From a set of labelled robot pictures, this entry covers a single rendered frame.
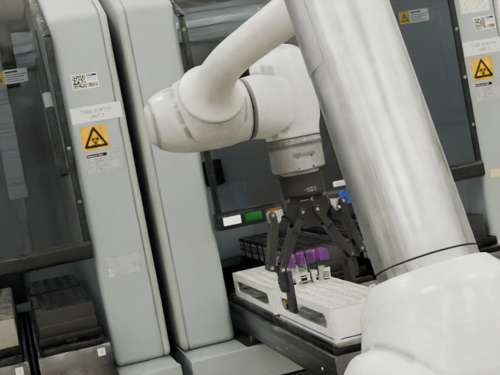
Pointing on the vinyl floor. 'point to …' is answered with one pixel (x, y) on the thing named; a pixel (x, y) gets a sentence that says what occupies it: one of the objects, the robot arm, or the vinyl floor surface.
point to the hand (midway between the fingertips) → (321, 292)
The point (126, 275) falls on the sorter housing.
